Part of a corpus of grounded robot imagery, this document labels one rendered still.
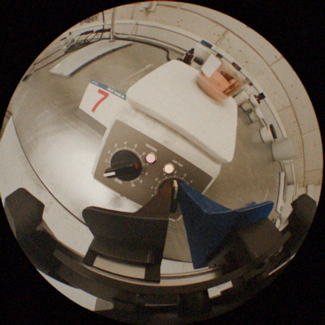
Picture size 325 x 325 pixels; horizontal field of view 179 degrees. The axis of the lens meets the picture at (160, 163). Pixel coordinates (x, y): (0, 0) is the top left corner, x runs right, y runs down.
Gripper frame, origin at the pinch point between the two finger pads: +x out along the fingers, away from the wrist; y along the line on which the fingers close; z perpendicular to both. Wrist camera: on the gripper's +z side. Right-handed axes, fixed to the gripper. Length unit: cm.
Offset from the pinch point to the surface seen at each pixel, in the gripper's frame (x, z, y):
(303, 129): 14, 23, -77
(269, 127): 22, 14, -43
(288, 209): 12, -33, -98
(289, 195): 19, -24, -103
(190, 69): 8.0, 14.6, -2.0
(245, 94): 21.8, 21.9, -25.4
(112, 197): 5.9, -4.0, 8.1
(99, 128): 9.5, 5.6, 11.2
